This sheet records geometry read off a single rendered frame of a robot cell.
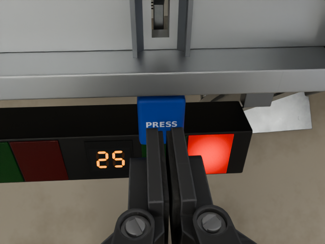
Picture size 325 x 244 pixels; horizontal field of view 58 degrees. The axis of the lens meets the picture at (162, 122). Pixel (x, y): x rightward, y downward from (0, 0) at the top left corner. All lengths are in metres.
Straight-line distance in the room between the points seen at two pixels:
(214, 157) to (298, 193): 0.78
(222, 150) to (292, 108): 0.76
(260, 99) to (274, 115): 0.72
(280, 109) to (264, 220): 0.33
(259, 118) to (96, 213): 0.55
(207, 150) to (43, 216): 0.77
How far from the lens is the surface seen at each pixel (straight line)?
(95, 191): 0.88
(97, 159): 0.20
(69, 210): 0.90
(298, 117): 0.96
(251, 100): 0.21
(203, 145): 0.19
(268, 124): 0.92
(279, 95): 0.32
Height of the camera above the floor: 0.85
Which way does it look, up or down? 85 degrees down
